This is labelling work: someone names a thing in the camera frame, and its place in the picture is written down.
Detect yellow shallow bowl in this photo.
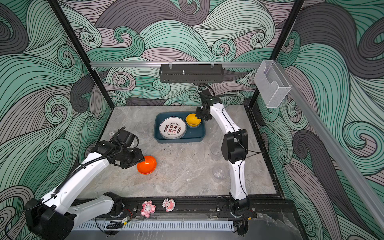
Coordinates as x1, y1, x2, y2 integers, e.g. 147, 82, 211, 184
186, 114, 202, 125

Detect white plate red green circles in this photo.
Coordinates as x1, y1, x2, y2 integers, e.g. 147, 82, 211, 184
159, 117, 187, 140

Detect orange shallow bowl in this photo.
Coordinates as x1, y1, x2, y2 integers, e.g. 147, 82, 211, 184
137, 156, 157, 175

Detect blue shallow bowl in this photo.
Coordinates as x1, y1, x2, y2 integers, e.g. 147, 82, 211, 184
187, 123, 201, 129

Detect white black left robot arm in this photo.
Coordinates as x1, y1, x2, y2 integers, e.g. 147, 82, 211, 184
25, 128, 145, 240

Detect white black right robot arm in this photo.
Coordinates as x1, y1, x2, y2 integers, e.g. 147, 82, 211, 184
196, 90, 250, 212

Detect teal plastic bin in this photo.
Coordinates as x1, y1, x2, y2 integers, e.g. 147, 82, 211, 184
154, 111, 206, 144

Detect clear cup left rear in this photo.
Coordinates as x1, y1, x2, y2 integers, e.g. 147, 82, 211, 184
136, 123, 150, 134

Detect clear plastic cup far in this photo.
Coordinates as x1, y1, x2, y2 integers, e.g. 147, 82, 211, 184
210, 144, 223, 158

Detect clear plastic cup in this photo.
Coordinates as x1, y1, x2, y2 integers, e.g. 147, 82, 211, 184
212, 166, 229, 181
210, 144, 223, 158

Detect clear plastic cup near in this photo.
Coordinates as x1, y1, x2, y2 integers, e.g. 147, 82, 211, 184
212, 166, 229, 181

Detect pink plush pig figure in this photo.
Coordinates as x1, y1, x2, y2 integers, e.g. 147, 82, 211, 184
141, 201, 156, 218

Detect pink white small figure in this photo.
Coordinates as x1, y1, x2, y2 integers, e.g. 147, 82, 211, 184
162, 199, 176, 213

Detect black perforated wall tray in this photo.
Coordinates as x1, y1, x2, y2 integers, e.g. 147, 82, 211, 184
159, 65, 224, 84

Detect black right rear frame post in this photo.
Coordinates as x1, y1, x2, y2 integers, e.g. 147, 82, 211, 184
249, 1, 304, 109

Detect black frame post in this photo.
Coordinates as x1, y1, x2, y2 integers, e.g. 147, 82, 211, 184
47, 0, 115, 110
249, 1, 304, 109

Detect clear acrylic wall holder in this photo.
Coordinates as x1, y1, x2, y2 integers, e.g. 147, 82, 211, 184
254, 60, 292, 108

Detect aluminium wall rail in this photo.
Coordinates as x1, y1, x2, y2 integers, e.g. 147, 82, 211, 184
90, 61, 261, 69

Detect white slotted cable duct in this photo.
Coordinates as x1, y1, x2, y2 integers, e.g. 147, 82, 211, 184
73, 220, 235, 232

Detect black left rear frame post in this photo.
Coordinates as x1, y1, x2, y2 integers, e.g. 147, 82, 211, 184
47, 0, 115, 110

